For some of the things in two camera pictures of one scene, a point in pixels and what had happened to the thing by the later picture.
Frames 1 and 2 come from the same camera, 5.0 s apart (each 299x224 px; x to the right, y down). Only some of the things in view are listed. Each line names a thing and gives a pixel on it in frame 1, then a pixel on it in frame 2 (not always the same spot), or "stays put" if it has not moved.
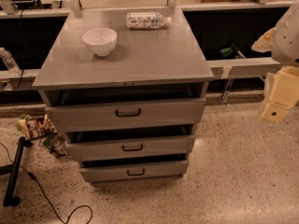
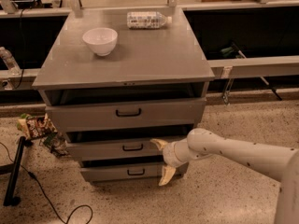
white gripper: (286, 42) → (169, 154)
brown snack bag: (35, 127) stays put
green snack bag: (56, 143) stays put
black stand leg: (9, 199) stays put
